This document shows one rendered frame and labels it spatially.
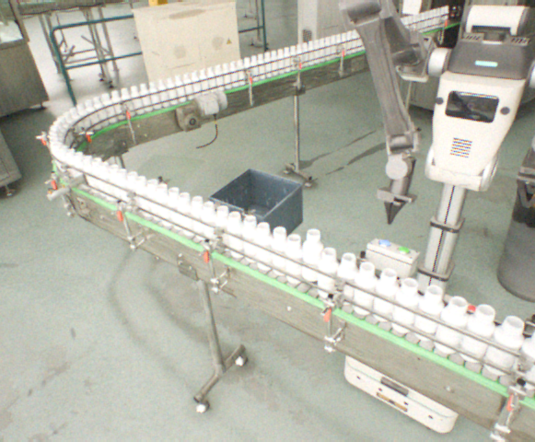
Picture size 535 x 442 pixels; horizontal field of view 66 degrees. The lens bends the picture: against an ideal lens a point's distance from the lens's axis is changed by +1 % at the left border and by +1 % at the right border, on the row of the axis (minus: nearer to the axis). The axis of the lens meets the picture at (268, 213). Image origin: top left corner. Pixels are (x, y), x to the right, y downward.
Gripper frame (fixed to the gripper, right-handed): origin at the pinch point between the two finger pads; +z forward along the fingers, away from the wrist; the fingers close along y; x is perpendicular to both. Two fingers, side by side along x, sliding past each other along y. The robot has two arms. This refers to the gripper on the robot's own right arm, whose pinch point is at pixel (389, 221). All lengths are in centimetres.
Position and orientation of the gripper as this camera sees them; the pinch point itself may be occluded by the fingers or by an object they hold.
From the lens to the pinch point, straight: 126.7
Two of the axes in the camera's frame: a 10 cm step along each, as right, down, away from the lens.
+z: -1.5, 9.4, 3.1
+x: 5.7, -1.8, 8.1
